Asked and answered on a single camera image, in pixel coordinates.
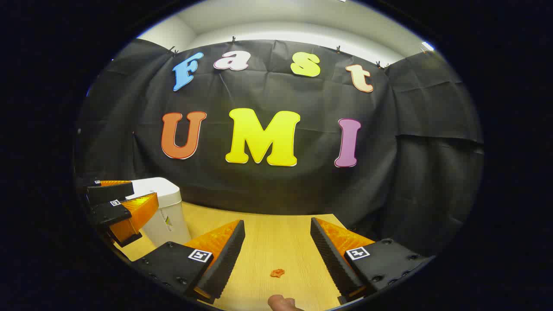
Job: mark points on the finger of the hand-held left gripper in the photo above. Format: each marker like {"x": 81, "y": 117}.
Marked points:
{"x": 110, "y": 192}
{"x": 108, "y": 214}

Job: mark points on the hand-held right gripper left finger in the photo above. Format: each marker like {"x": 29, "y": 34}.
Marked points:
{"x": 224, "y": 259}

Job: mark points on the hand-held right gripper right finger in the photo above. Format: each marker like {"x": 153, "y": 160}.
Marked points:
{"x": 332, "y": 259}

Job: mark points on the wooden desktop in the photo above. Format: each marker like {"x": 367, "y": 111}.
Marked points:
{"x": 276, "y": 242}

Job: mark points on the black backdrop cloth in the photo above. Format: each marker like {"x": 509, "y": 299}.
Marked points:
{"x": 302, "y": 190}

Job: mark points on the orange paper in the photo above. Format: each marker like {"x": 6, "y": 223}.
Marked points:
{"x": 277, "y": 273}

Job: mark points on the white desktop garbage bin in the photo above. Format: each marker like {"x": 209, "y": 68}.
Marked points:
{"x": 168, "y": 203}

